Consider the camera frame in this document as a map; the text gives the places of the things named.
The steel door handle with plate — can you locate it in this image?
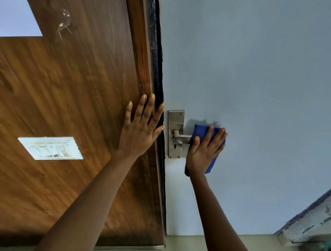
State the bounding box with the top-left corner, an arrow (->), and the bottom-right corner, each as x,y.
168,110 -> 192,159

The brown wooden door frame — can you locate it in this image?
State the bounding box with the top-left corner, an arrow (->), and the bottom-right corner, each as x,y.
126,0 -> 166,245

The person's right hand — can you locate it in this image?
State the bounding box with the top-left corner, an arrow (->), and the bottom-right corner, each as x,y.
186,125 -> 228,177

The clear plastic wall hook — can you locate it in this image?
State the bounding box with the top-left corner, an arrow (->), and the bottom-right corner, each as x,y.
55,9 -> 73,41

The person's left hand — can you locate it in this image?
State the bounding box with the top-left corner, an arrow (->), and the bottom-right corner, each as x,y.
115,94 -> 165,160

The white frame with dark edge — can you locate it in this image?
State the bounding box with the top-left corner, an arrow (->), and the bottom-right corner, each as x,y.
274,189 -> 331,245

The person's right forearm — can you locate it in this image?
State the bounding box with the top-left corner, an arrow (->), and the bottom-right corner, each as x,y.
189,173 -> 249,251

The black door seal strip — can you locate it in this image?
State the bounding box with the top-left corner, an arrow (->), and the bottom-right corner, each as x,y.
148,0 -> 167,234

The blue cleaning cloth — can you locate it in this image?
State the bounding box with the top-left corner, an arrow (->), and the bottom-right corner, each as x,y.
184,124 -> 226,177

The person's left forearm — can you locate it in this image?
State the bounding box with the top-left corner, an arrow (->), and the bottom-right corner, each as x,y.
34,152 -> 138,251

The white switch plate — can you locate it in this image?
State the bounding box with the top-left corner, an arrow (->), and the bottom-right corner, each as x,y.
18,137 -> 84,160

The pale grey door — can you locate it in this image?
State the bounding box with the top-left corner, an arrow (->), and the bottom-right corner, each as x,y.
158,0 -> 331,236

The brown wooden wall panel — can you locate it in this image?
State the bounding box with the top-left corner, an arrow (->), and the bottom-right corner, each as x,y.
0,0 -> 156,247

